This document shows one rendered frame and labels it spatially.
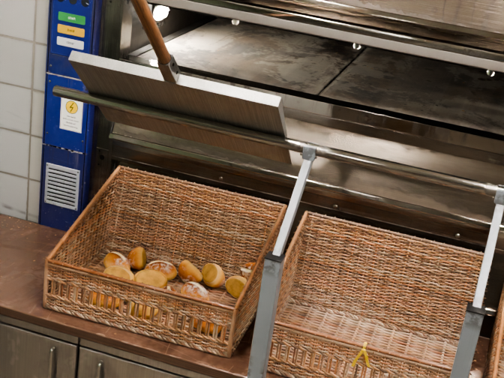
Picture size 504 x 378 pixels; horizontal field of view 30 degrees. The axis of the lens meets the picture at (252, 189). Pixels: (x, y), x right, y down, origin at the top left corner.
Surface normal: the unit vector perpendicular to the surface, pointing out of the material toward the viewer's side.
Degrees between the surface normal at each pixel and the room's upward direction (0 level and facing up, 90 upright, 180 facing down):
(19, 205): 90
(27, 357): 90
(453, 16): 70
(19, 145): 90
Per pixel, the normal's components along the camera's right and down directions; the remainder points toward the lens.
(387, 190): -0.24, -0.01
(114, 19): -0.30, 0.32
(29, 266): 0.13, -0.92
